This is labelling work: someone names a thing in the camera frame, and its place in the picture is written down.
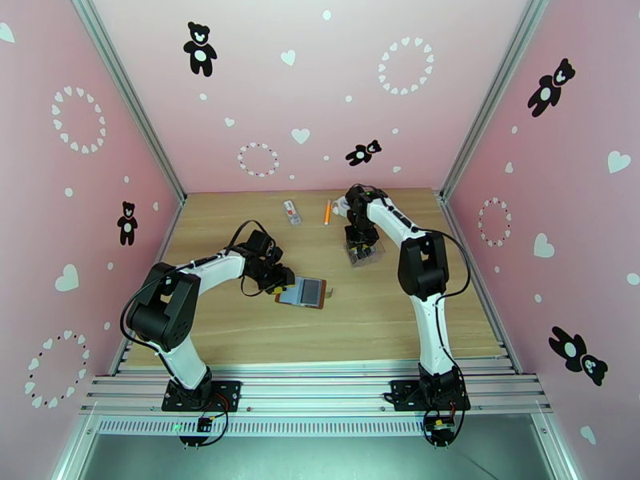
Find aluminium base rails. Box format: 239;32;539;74
79;361;554;417

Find power connector with wires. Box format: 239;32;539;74
422;388;474;450
179;410;231;450

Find aluminium corner post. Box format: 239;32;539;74
67;0;187;207
439;0;556;201

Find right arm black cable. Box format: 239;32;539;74
357;182;472;300

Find clear acrylic card box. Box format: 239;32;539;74
343;238;386;268

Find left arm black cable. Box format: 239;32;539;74
119;219;274;350

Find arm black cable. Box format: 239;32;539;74
357;182;472;300
119;219;274;350

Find brown leather card holder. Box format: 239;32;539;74
275;274;335;310

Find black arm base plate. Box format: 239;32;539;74
390;379;472;413
161;379;242;412

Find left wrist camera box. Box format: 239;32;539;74
247;230;283;260

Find slotted metal strip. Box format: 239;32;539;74
94;415;541;438

